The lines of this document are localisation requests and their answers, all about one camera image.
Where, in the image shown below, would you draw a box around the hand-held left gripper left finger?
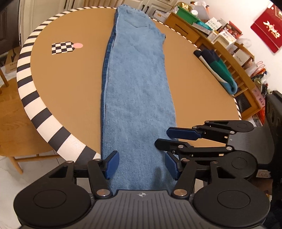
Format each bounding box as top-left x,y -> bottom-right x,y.
47,151 -> 120,197

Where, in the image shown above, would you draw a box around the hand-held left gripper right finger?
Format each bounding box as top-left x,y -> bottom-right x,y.
165,153 -> 236,197

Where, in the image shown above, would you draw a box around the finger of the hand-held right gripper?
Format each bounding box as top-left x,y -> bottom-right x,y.
167,120 -> 238,143
155,138 -> 234,164

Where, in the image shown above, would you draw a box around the blue denim jeans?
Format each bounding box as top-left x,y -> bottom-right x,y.
100,5 -> 178,191

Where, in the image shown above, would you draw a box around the black office chair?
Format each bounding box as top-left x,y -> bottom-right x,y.
263,90 -> 282,199

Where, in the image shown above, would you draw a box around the pink gift bag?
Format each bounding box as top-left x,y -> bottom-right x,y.
251,86 -> 266,109

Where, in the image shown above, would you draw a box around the navy green striped sweater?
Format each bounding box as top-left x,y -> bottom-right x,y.
193,49 -> 238,95

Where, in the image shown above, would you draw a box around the white toy box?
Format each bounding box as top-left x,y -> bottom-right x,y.
213,30 -> 237,51

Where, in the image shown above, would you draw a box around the wooden shelf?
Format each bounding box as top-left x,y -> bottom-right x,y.
164,12 -> 265,124

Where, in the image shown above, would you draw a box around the wooden chair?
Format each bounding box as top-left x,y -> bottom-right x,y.
0,73 -> 58,174

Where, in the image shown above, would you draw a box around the green box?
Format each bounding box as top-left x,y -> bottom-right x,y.
177,5 -> 202,22

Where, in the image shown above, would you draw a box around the striped table edge bumper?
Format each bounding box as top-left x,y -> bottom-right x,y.
16,6 -> 243,162

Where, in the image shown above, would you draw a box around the checkerboard marker with pink dot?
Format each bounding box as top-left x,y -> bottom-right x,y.
51,41 -> 84,54

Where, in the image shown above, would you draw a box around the cardboard box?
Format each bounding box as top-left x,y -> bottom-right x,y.
4,47 -> 22,74

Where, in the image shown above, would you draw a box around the dark cabinet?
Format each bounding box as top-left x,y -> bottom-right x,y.
0,0 -> 21,55

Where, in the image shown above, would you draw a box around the red wall hanging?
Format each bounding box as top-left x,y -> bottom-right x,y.
250,4 -> 282,54

